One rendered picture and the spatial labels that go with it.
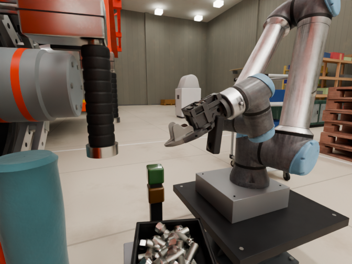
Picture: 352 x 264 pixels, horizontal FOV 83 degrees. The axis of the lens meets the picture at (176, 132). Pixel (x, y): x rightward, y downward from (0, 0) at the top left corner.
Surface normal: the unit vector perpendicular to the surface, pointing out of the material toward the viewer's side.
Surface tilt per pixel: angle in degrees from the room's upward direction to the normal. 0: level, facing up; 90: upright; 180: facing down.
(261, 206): 90
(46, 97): 109
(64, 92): 102
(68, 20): 90
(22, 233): 92
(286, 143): 79
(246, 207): 90
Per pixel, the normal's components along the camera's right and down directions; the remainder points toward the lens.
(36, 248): 0.56, 0.20
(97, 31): 0.26, 0.18
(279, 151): -0.80, -0.08
